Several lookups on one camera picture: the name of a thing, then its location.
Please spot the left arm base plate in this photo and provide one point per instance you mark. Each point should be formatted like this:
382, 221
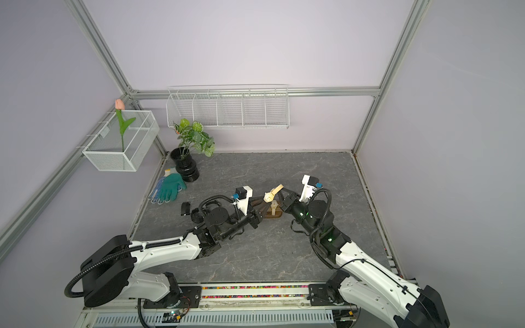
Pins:
188, 297

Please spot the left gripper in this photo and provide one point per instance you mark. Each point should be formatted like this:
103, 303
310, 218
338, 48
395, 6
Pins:
254, 216

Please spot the pink artificial tulip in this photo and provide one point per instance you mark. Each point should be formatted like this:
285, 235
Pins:
124, 124

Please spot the aluminium front rail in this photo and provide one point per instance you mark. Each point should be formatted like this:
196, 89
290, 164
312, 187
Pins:
262, 296

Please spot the brown wooden watch stand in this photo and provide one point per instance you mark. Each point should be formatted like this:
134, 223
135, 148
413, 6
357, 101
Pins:
273, 211

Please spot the black thin band watch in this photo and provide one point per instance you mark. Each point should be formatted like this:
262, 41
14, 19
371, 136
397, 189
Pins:
185, 209

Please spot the blue dotted work glove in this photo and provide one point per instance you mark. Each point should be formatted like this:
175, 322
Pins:
153, 196

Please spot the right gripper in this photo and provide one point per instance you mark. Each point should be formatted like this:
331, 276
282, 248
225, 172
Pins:
288, 205

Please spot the green artificial potted plant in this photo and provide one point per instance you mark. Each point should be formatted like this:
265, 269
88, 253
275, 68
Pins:
193, 137

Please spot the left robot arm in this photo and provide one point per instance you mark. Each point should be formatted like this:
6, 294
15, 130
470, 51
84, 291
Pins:
118, 270

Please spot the white mesh wall basket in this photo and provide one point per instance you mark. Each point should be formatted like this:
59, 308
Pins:
104, 150

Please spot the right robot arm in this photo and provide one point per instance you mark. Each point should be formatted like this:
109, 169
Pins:
358, 278

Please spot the long white wire shelf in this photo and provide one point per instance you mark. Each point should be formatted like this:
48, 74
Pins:
230, 106

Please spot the black chunky sport watch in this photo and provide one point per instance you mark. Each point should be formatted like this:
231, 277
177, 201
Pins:
197, 217

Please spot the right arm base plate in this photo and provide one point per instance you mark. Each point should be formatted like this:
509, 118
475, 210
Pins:
324, 295

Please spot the black ribbed plant pot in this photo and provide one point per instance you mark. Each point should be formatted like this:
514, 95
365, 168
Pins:
185, 165

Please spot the white slotted cable duct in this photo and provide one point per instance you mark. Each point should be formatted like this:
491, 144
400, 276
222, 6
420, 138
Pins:
240, 318

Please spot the green work glove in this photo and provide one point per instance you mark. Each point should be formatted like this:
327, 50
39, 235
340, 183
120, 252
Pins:
170, 187

